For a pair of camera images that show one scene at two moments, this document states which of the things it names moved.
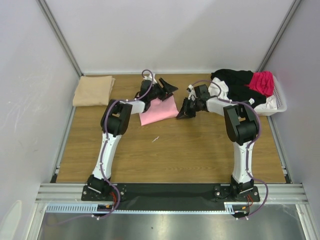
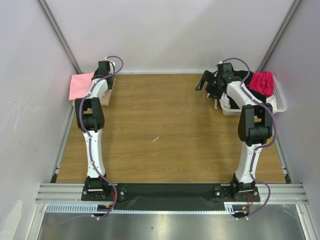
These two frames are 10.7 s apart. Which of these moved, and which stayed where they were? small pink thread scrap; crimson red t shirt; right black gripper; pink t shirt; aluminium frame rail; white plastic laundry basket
Moved: right black gripper; pink t shirt
Stayed: crimson red t shirt; white plastic laundry basket; aluminium frame rail; small pink thread scrap
